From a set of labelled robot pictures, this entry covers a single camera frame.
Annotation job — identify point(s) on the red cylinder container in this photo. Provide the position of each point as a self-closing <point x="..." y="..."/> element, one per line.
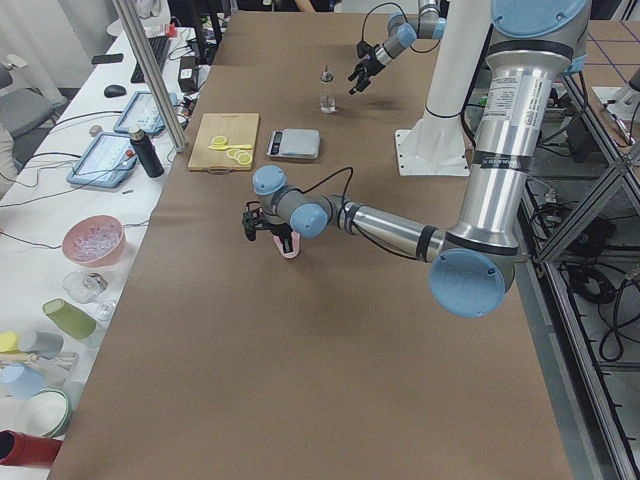
<point x="20" y="449"/>

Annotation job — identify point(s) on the glass sauce bottle metal spout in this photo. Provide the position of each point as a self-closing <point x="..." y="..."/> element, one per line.
<point x="327" y="101"/>

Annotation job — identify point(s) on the grey plastic cup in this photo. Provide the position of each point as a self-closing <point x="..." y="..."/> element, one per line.
<point x="47" y="345"/>

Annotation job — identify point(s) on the blue teach pendant lower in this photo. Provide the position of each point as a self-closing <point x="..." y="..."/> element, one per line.
<point x="106" y="163"/>

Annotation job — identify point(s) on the aluminium frame post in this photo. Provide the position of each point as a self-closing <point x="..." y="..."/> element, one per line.
<point x="144" y="56"/>

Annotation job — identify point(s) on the digital kitchen scale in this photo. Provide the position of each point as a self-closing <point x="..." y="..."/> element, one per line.
<point x="293" y="143"/>

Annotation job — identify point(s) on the pink bowl with ice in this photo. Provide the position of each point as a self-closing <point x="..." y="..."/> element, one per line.
<point x="95" y="241"/>

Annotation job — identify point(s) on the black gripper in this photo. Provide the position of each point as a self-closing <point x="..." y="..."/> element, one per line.
<point x="369" y="63"/>
<point x="281" y="230"/>

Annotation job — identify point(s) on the pink plastic cup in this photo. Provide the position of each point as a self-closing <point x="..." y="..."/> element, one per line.
<point x="288" y="247"/>

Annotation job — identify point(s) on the lemon slice bottom pair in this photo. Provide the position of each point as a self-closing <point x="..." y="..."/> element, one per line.
<point x="218" y="142"/>

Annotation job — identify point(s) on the bamboo cutting board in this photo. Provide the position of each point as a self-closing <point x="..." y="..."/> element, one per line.
<point x="239" y="128"/>

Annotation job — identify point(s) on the wine glass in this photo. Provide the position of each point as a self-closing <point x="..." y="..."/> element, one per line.
<point x="86" y="288"/>

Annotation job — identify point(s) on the blue teach pendant upper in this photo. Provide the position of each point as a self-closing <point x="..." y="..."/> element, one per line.
<point x="142" y="111"/>

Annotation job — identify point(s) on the lemon slice top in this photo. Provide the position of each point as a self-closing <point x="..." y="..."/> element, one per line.
<point x="246" y="160"/>

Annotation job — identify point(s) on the white green-rimmed bowl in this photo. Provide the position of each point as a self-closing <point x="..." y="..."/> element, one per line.
<point x="46" y="414"/>

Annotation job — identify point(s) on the green plastic cup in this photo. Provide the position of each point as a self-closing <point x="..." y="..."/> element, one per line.
<point x="70" y="319"/>

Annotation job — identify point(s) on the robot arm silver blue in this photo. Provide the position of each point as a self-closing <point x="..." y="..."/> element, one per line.
<point x="403" y="30"/>
<point x="482" y="119"/>

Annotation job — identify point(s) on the light blue cup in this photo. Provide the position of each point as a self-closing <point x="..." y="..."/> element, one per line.
<point x="21" y="381"/>

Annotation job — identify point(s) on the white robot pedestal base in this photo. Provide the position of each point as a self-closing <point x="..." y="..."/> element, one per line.
<point x="436" y="143"/>

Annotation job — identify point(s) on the black water bottle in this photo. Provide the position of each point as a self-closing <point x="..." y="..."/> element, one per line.
<point x="145" y="151"/>

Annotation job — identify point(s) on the yellow plastic knife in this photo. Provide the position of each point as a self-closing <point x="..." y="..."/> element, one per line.
<point x="222" y="147"/>

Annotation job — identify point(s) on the black computer mouse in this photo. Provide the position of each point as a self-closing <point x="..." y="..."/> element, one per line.
<point x="114" y="90"/>

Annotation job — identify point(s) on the yellow plastic cup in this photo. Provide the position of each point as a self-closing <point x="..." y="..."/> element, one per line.
<point x="9" y="342"/>

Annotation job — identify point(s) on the blue teach pendant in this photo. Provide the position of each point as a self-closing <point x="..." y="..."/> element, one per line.
<point x="106" y="163"/>
<point x="142" y="111"/>

